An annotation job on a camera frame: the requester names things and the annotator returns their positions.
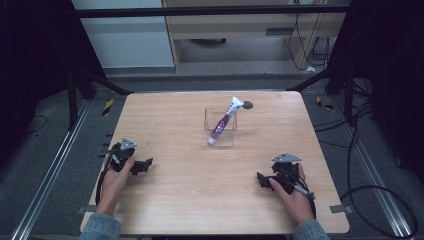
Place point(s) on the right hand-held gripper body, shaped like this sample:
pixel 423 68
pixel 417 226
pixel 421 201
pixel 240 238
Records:
pixel 286 173

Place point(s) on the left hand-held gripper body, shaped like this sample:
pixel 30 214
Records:
pixel 120 156

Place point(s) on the clear plastic container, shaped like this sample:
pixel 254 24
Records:
pixel 230 136

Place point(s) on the purple and white toothpaste tube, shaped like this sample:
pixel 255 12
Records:
pixel 221 123

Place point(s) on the person's left hand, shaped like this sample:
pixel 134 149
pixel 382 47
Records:
pixel 113 190

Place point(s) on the person's right hand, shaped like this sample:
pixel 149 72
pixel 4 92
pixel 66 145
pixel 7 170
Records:
pixel 298 205

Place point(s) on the yellow and black tape strip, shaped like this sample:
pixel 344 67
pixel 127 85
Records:
pixel 107 107
pixel 324 104

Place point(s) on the grey tape piece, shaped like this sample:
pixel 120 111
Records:
pixel 87 209
pixel 340 209

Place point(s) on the black metal stand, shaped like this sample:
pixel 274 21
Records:
pixel 72 100
pixel 348 96

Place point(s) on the dark round table grommet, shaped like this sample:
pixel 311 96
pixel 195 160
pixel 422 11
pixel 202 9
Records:
pixel 249 105

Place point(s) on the white cabinet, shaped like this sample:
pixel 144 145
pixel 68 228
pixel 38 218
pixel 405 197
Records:
pixel 126 40

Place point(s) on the dark curtain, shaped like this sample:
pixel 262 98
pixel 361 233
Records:
pixel 33 66
pixel 393 83

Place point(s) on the light wooden desk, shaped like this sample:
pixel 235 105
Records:
pixel 233 25

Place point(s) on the aluminium floor rail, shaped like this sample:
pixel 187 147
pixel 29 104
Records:
pixel 50 173
pixel 376 180

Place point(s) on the black horizontal frame bar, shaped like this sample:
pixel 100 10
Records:
pixel 200 11

